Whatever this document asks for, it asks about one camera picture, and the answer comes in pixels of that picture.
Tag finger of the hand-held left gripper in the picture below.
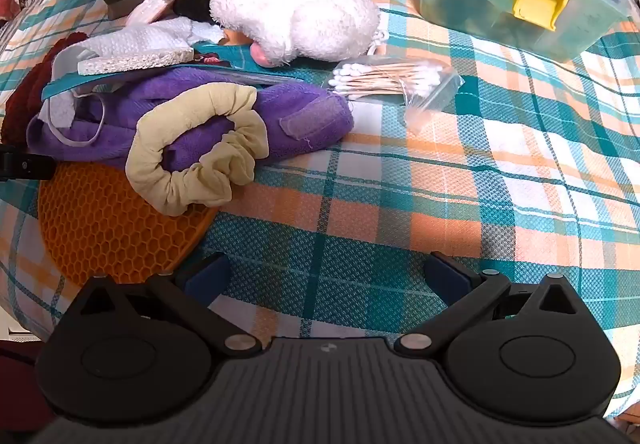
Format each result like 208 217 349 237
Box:
0 146 57 183

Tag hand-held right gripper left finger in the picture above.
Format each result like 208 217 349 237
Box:
75 251 263 359

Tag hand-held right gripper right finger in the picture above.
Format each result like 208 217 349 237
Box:
395 251 583 357

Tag dark red knitted cloth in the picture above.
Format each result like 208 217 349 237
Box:
0 31 101 147

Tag orange honeycomb silicone mat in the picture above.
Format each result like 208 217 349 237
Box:
37 161 221 287

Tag beige fabric scrunchie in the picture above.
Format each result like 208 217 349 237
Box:
125 84 271 217

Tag purple towel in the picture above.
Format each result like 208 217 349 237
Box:
26 66 355 172

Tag white fluffy plush toy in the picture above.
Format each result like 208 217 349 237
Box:
209 0 388 69

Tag white face mask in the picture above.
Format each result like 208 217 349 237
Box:
37 88 108 147

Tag plaid blanket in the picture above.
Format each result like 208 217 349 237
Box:
0 0 640 420

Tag pink packet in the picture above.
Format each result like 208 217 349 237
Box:
125 0 186 27

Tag bag of cotton swabs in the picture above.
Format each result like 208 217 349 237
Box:
322 60 463 129

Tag black fuzzy hair tie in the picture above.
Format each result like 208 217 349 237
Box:
172 0 216 24

